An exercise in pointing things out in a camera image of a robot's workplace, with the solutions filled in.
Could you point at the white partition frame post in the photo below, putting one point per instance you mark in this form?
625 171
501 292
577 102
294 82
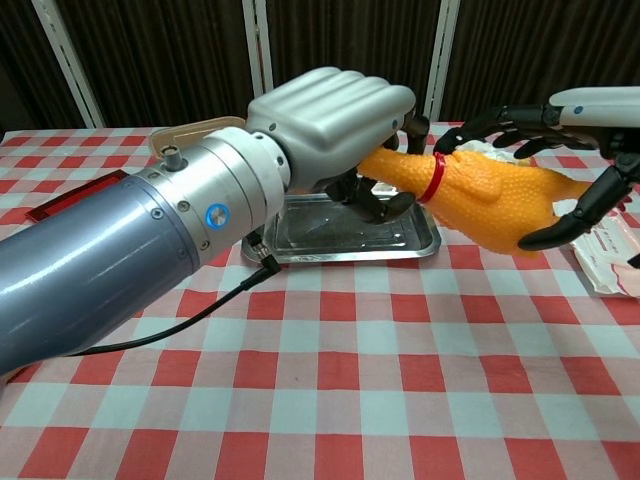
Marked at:
442 55
70 65
260 50

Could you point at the stainless steel rectangular tray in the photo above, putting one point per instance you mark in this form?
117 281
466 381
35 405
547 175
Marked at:
325 240

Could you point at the brown rectangular food container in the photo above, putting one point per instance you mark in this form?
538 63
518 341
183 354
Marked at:
200 129

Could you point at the yellow rubber chicken toy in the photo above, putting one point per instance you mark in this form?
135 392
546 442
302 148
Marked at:
480 195

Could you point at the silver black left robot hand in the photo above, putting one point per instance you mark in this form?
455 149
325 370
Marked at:
330 125

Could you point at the red certificate booklet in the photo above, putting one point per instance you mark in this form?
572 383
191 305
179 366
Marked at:
75 197

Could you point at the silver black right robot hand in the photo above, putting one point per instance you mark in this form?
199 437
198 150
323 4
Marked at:
600 110

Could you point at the pink white wet wipes pack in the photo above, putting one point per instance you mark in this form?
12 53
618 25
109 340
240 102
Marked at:
600 270

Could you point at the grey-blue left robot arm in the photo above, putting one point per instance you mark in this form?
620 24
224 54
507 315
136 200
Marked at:
100 250

